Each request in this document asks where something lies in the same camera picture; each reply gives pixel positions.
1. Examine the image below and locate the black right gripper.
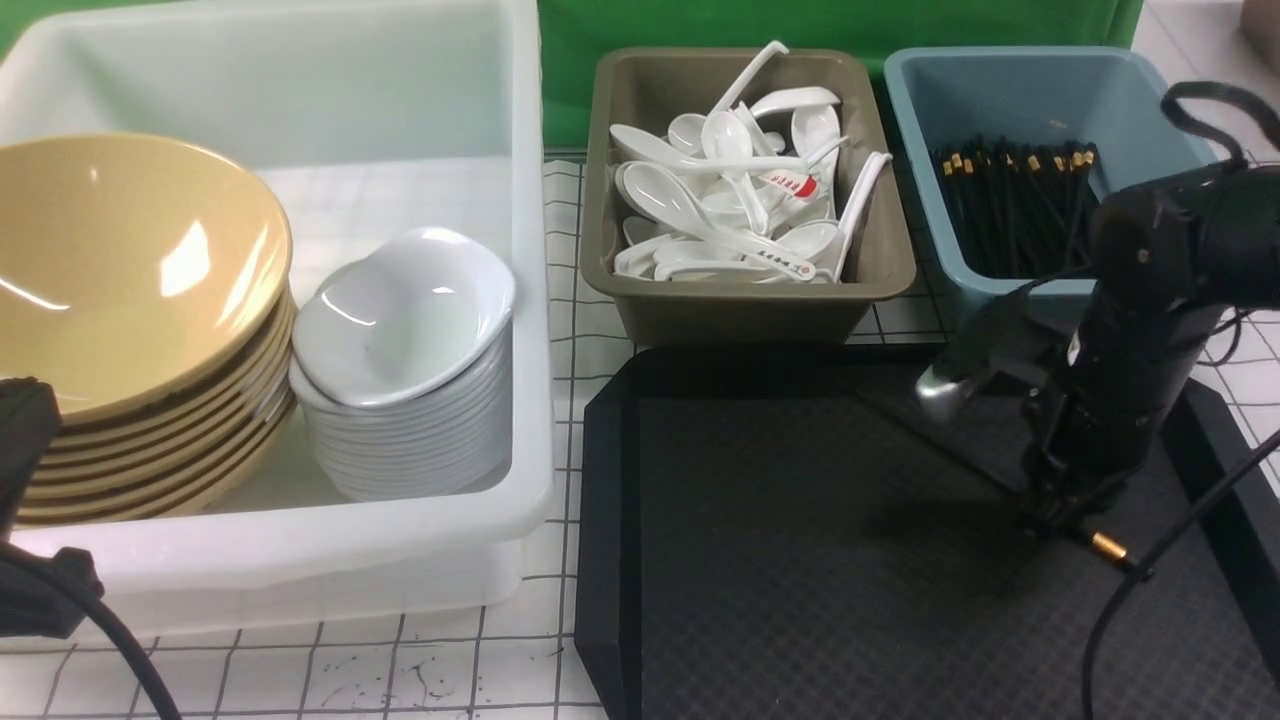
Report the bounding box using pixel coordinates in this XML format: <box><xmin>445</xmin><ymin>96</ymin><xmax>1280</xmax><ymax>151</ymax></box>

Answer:
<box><xmin>1018</xmin><ymin>290</ymin><xmax>1226</xmax><ymax>536</ymax></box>

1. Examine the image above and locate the black chopstick gold band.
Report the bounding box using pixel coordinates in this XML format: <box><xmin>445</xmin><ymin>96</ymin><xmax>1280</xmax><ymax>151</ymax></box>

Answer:
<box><xmin>1069</xmin><ymin>527</ymin><xmax>1137</xmax><ymax>574</ymax></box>

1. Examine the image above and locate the white side dish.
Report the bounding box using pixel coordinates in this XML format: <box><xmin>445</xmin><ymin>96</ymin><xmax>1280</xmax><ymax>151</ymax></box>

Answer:
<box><xmin>292</xmin><ymin>227</ymin><xmax>516</xmax><ymax>409</ymax></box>

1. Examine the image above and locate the yellow noodle bowl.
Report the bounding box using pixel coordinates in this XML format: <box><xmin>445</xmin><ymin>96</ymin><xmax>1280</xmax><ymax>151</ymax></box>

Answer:
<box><xmin>1</xmin><ymin>133</ymin><xmax>293</xmax><ymax>425</ymax></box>

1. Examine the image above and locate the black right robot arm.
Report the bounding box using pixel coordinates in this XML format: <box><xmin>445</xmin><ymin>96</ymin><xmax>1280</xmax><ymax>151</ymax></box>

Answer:
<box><xmin>1018</xmin><ymin>81</ymin><xmax>1277</xmax><ymax>536</ymax></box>

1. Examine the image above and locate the bundle of black chopsticks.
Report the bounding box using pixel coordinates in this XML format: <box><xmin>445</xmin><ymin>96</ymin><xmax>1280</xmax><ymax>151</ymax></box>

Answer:
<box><xmin>931</xmin><ymin>136</ymin><xmax>1100</xmax><ymax>281</ymax></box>

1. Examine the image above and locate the black plastic serving tray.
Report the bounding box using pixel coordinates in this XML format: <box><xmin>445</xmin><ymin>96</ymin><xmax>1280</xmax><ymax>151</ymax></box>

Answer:
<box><xmin>575</xmin><ymin>345</ymin><xmax>1277</xmax><ymax>719</ymax></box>

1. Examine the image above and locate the pile of white spoons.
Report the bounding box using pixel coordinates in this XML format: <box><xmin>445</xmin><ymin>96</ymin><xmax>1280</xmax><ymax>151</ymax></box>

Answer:
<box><xmin>609</xmin><ymin>41</ymin><xmax>893</xmax><ymax>284</ymax></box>

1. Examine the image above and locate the olive green plastic bin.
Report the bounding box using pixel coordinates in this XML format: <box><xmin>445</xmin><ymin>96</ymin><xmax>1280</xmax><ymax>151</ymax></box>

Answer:
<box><xmin>579</xmin><ymin>47</ymin><xmax>916</xmax><ymax>346</ymax></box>

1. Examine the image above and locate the green backdrop cloth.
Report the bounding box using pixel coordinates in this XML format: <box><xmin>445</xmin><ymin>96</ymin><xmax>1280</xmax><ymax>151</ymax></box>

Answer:
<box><xmin>3</xmin><ymin>1</ymin><xmax>1140</xmax><ymax>169</ymax></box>

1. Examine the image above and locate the stack of white dishes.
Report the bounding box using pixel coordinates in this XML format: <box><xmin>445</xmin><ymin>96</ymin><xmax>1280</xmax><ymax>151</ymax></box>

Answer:
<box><xmin>288</xmin><ymin>328</ymin><xmax>513</xmax><ymax>502</ymax></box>

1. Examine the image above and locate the large white plastic bin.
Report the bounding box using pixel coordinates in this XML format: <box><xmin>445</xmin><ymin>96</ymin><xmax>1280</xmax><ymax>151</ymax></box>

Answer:
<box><xmin>1</xmin><ymin>1</ymin><xmax>556</xmax><ymax>638</ymax></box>

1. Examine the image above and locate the stack of yellow bowls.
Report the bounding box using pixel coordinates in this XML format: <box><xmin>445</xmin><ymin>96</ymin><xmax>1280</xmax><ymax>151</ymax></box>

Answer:
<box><xmin>15</xmin><ymin>290</ymin><xmax>297</xmax><ymax>528</ymax></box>

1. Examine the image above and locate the black cable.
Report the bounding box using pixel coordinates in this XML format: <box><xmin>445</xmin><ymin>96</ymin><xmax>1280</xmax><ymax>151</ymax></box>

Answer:
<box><xmin>0</xmin><ymin>541</ymin><xmax>183</xmax><ymax>720</ymax></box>

